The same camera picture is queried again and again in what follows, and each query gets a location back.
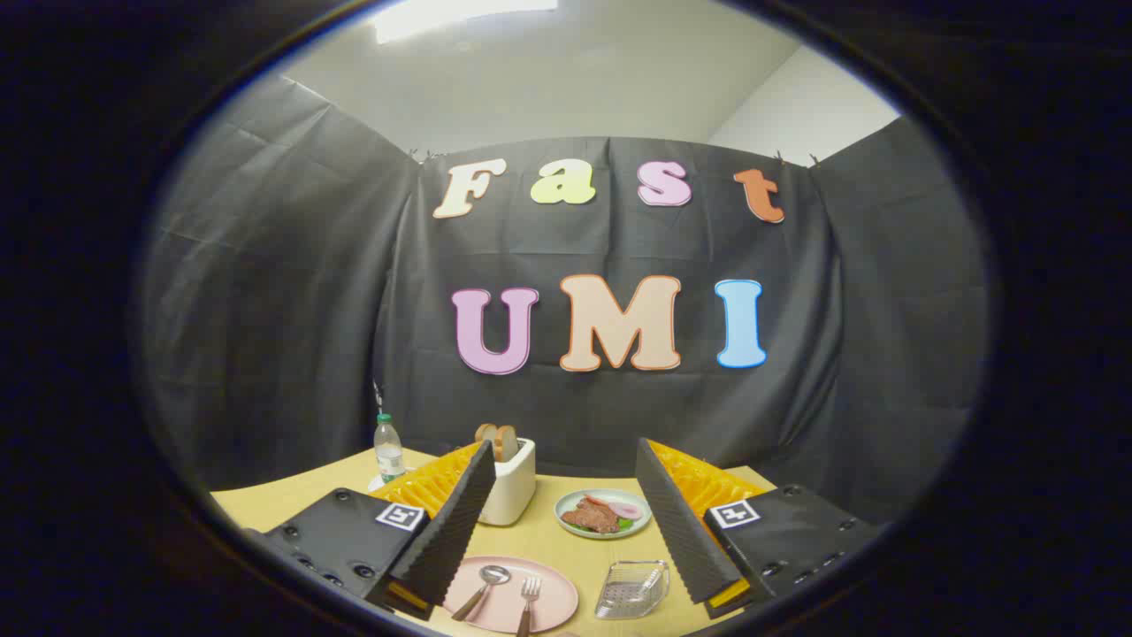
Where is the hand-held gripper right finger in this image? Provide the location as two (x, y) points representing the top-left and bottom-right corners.
(635, 437), (885, 620)

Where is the cream white toaster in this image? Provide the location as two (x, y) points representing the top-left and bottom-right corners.
(476, 438), (538, 527)

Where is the wooden handled metal fork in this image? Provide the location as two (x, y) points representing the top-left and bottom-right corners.
(516, 577), (542, 637)

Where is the brown meat slice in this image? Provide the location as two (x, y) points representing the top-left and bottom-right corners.
(562, 497), (622, 534)

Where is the pink round plate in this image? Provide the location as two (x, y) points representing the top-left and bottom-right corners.
(442, 556), (579, 634)

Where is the clear plastic water bottle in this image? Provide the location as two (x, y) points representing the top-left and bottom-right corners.
(372, 413), (406, 484)

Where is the pale green oval plate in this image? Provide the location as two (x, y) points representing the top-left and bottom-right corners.
(555, 488), (653, 540)

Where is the wooden handled metal spoon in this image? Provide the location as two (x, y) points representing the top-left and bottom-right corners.
(451, 565), (512, 622)

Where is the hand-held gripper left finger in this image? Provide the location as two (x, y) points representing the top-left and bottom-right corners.
(243, 440), (498, 622)

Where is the metal wire cutlery basket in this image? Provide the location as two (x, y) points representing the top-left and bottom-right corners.
(594, 560), (670, 620)

